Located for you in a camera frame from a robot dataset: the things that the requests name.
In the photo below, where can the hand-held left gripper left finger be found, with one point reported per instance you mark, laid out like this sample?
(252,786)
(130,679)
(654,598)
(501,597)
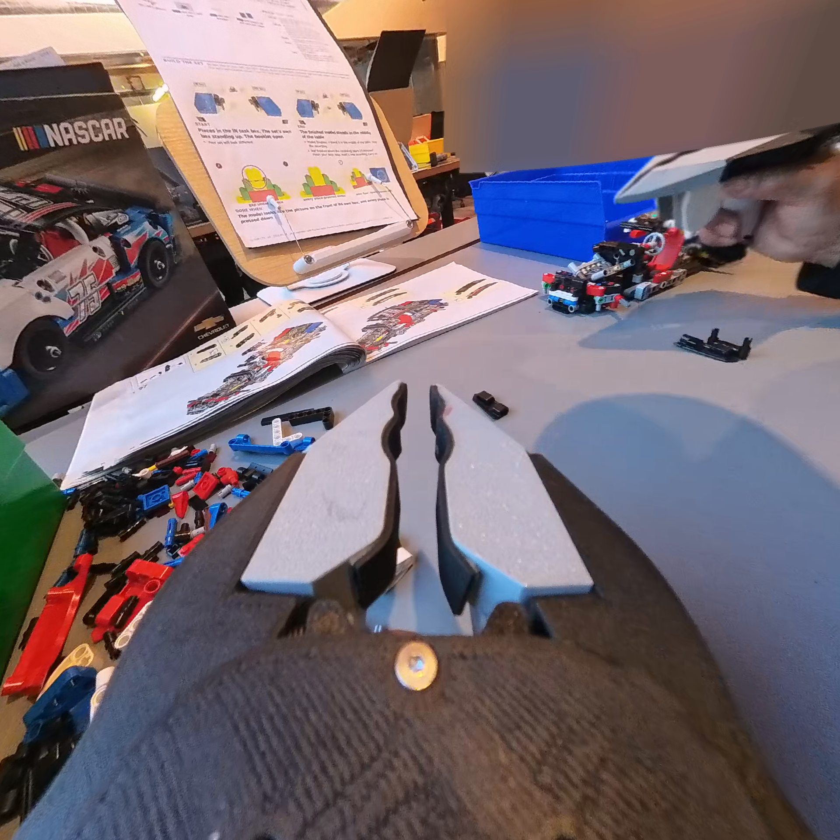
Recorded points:
(334,505)

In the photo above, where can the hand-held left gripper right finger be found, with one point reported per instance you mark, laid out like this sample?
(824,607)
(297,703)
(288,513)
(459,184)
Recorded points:
(505,505)

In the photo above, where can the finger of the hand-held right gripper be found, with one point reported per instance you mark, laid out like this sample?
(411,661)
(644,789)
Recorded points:
(676,177)

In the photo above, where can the toy brick car chassis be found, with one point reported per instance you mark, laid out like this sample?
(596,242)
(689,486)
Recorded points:
(610,275)

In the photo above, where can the person's right forearm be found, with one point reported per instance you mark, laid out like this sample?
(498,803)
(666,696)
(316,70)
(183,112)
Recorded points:
(820,282)

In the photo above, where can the grey desk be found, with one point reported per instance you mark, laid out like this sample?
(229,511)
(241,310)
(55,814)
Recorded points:
(623,459)

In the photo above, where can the person's right hand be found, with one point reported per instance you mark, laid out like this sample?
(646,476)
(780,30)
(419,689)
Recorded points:
(800,210)

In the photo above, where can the small black brick piece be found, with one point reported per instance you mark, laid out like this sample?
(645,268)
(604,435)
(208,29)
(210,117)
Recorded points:
(491,405)

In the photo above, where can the blue plastic bin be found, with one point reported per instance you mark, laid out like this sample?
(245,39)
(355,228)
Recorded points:
(544,210)

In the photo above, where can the open instruction booklet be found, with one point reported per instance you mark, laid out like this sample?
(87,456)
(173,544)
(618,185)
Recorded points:
(262,367)

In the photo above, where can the black pronged brick piece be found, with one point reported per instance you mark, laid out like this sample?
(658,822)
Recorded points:
(715,346)

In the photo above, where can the pile of toy bricks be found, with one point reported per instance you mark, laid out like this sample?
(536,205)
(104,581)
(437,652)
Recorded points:
(131,518)

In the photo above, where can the wooden document stand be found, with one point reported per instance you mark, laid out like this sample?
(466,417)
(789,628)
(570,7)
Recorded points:
(275,262)

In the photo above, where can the yellow storage bin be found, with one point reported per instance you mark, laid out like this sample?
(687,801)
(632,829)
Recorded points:
(426,152)

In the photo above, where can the open cardboard box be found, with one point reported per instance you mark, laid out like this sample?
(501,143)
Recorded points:
(400,79)

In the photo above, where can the green box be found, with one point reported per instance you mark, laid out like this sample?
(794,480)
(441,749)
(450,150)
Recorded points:
(23,525)

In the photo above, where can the black race car box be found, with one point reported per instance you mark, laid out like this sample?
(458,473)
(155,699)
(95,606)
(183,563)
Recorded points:
(85,229)

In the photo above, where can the white instruction sheet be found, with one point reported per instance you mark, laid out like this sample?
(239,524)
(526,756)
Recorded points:
(275,131)

